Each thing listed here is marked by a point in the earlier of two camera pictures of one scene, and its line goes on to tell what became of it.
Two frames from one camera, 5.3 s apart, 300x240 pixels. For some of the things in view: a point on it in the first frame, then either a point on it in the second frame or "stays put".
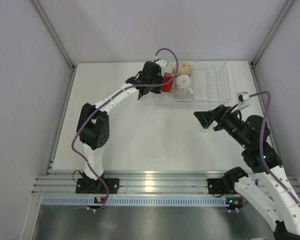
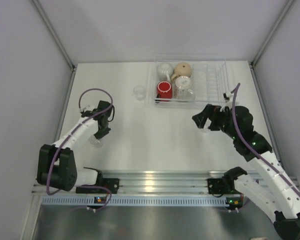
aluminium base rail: [63, 182] stays put
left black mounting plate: [85, 185] stays put
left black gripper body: [157, 80] -> [102, 132]
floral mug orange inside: [183, 90] stays put
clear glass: [208, 130] stays put
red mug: [167, 77] -> [164, 90]
